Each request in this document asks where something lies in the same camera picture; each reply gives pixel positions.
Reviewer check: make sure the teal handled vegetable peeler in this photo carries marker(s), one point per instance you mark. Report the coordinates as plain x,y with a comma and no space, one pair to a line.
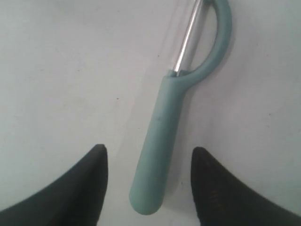
148,188

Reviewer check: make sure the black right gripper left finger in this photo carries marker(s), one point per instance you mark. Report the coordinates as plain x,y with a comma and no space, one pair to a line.
74,199

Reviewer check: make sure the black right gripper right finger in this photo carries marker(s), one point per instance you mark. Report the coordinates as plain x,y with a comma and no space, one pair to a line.
221,199

